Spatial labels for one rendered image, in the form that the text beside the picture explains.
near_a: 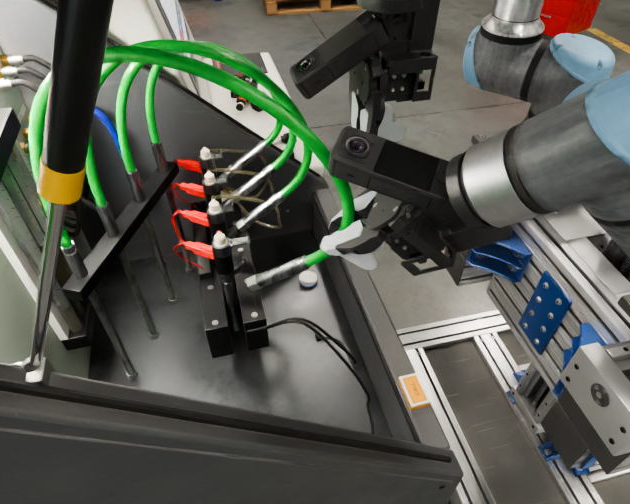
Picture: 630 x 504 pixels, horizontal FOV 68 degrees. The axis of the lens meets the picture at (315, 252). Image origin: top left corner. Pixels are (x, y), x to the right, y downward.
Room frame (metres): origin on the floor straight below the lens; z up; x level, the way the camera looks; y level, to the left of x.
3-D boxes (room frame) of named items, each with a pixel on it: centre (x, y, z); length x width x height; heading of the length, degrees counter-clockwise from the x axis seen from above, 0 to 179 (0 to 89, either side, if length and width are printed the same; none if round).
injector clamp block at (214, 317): (0.63, 0.17, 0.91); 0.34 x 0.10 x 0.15; 15
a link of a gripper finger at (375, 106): (0.53, -0.07, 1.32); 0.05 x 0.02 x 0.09; 15
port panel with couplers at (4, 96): (0.68, 0.46, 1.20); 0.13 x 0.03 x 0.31; 15
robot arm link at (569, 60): (0.88, -0.49, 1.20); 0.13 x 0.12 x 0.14; 53
